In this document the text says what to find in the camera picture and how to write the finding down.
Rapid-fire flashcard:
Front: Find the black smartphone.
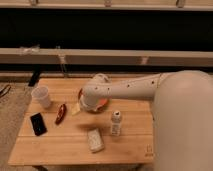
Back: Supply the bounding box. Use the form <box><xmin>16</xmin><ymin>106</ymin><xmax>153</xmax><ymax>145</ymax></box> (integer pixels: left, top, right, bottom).
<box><xmin>30</xmin><ymin>113</ymin><xmax>47</xmax><ymax>136</ymax></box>

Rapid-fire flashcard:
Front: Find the small white bottle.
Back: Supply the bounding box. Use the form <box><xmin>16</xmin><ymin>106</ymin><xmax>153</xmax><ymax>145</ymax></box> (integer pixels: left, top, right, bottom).
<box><xmin>111</xmin><ymin>111</ymin><xmax>122</xmax><ymax>136</ymax></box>

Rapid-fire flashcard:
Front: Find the wooden table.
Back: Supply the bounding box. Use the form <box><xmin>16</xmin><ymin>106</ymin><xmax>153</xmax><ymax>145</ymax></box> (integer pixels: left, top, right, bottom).
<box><xmin>8</xmin><ymin>78</ymin><xmax>153</xmax><ymax>166</ymax></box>

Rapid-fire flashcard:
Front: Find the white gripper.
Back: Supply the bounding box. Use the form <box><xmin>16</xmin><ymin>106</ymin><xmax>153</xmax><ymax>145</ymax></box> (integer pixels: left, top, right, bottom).
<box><xmin>71</xmin><ymin>95</ymin><xmax>99</xmax><ymax>115</ymax></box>

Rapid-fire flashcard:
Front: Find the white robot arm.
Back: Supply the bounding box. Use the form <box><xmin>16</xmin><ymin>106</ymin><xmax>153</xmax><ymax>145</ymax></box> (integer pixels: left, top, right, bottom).
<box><xmin>79</xmin><ymin>70</ymin><xmax>213</xmax><ymax>171</ymax></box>

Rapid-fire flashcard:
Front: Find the grey wall rail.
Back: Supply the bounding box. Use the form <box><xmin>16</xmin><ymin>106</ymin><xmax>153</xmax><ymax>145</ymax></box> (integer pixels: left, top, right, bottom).
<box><xmin>0</xmin><ymin>47</ymin><xmax>213</xmax><ymax>67</ymax></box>

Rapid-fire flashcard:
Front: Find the orange bowl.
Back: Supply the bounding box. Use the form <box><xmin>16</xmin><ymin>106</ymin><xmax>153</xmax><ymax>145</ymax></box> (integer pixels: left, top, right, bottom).
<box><xmin>78</xmin><ymin>89</ymin><xmax>109</xmax><ymax>113</ymax></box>

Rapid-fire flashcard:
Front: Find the white plastic cup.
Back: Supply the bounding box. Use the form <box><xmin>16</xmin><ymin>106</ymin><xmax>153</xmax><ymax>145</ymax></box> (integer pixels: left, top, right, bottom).
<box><xmin>31</xmin><ymin>86</ymin><xmax>51</xmax><ymax>108</ymax></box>

